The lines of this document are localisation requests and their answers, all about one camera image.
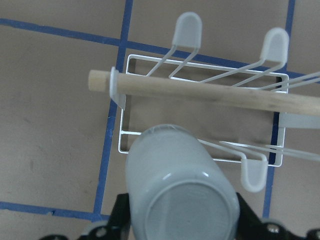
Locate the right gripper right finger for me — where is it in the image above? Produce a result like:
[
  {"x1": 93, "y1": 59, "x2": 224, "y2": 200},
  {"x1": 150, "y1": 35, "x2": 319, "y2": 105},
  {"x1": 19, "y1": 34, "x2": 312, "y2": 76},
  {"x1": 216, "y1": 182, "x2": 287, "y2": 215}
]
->
[{"x1": 235, "y1": 193, "x2": 320, "y2": 240}]

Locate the pale grey plastic cup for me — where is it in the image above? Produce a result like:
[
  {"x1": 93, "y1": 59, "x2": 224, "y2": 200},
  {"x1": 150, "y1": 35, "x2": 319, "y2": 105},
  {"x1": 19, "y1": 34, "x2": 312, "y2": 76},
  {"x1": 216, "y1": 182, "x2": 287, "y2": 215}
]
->
[{"x1": 125, "y1": 124, "x2": 240, "y2": 240}]

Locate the white wire cup rack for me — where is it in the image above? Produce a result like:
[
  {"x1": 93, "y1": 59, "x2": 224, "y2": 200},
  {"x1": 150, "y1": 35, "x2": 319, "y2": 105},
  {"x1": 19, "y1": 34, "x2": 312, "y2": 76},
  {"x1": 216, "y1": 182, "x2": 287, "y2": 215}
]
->
[{"x1": 87, "y1": 11, "x2": 320, "y2": 193}]

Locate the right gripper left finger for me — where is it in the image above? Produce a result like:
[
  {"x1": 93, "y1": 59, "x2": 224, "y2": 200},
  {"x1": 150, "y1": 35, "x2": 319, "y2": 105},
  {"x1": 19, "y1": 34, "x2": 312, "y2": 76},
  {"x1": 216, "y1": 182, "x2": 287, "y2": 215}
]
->
[{"x1": 37, "y1": 192, "x2": 135, "y2": 240}]

